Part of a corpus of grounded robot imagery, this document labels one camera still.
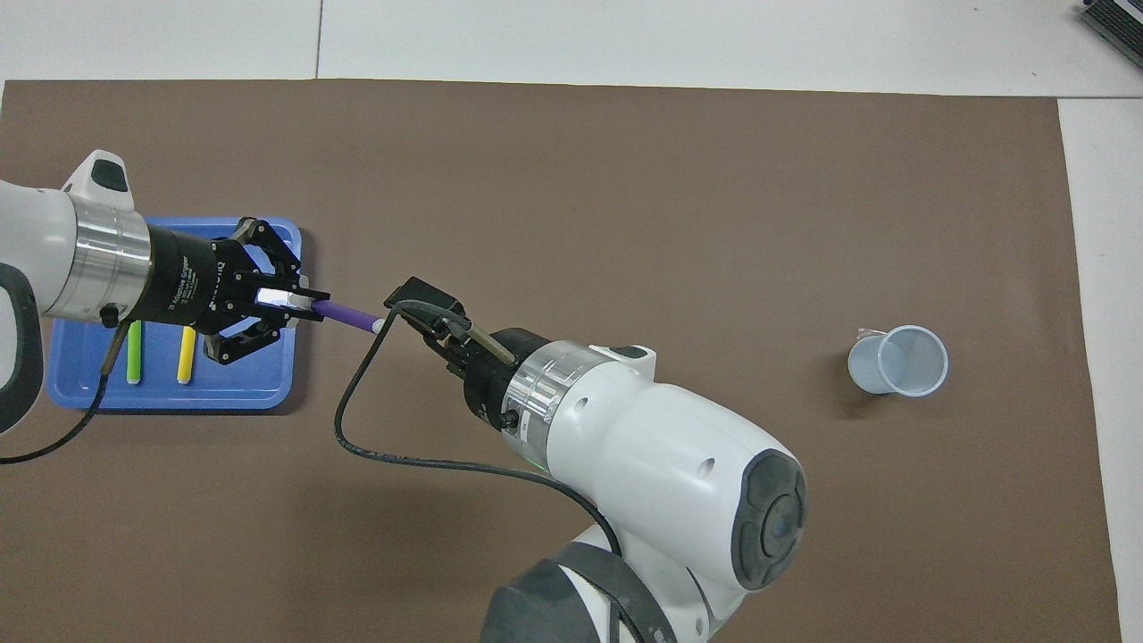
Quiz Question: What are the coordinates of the purple pen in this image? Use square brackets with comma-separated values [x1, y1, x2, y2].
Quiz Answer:
[308, 299, 387, 334]

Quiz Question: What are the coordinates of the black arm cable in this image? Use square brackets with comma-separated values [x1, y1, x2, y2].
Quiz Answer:
[0, 308, 130, 465]
[333, 299, 648, 643]

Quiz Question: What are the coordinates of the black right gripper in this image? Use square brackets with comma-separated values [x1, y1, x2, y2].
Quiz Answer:
[384, 277, 551, 435]

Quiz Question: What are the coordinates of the brown table mat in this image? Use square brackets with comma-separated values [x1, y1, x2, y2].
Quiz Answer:
[0, 79, 1122, 643]

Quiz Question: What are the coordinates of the blue plastic tray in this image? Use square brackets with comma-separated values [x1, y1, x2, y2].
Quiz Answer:
[45, 216, 303, 412]

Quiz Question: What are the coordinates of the light blue mesh cup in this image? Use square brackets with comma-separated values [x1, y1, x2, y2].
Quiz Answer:
[847, 324, 950, 398]

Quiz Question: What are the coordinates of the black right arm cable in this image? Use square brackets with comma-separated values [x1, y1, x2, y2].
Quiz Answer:
[333, 299, 648, 643]

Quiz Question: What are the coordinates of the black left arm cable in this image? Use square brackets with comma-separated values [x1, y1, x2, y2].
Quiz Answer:
[0, 308, 130, 465]

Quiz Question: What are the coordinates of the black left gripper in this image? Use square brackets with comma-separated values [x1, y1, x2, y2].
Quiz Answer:
[143, 217, 331, 365]

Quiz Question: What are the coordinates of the dark striped device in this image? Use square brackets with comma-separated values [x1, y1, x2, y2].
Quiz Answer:
[1079, 0, 1143, 71]

